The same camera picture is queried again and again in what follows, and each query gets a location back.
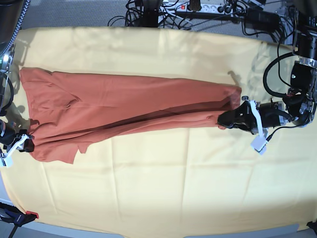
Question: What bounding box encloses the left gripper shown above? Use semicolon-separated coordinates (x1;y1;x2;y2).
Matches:
217;101;292;130

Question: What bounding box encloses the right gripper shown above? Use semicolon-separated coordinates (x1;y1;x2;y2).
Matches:
0;120;35;152

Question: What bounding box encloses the orange T-shirt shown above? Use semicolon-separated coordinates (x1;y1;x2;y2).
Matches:
20;67;242;164

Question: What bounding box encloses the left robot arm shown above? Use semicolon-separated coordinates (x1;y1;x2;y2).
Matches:
218;0;317;134

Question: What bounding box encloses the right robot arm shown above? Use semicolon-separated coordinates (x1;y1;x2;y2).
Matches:
0;0;34;153

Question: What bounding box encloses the blue red table clamp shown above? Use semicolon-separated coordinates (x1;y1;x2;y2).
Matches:
0;203;39;238

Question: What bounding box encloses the yellow tablecloth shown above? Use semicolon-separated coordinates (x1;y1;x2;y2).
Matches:
0;27;317;238

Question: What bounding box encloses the black power adapter box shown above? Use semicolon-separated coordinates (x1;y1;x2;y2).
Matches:
244;8;279;27

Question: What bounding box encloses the white power strip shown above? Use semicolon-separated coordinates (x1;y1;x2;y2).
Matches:
162;1;234;18

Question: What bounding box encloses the black clamp right corner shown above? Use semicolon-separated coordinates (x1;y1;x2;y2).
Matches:
307;221;317;236

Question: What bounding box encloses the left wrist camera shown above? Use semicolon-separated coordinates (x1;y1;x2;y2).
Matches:
251;136;267;155

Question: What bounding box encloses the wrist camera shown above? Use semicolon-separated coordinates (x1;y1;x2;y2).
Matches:
251;136;267;155
0;156;13;168

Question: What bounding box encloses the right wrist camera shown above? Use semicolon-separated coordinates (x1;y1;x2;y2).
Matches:
0;156;13;168

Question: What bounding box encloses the black stand post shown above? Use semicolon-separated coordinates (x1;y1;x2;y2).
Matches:
141;0;161;28

